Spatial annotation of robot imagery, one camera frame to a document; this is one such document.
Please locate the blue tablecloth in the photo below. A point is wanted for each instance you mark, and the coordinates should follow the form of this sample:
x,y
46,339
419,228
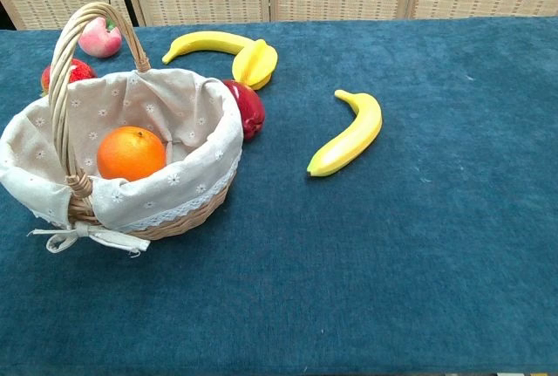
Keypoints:
x,y
392,262

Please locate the orange fruit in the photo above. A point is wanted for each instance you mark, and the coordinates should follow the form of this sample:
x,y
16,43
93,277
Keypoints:
x,y
131,153

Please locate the pink peach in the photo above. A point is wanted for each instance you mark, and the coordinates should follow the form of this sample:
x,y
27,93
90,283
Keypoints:
x,y
102,40

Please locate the red strawberry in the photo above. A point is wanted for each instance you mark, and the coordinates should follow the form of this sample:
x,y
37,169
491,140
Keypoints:
x,y
83,71

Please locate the wicker basket with cloth liner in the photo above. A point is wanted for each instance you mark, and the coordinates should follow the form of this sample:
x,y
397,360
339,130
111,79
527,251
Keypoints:
x,y
196,101

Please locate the red apple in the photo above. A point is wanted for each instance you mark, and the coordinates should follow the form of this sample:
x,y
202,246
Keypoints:
x,y
250,110

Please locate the yellow plastic banana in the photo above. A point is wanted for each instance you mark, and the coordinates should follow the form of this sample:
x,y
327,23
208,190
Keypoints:
x,y
349,140
205,42

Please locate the yellow starfruit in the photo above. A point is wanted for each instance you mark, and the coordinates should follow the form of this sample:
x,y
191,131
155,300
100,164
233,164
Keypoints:
x,y
255,64

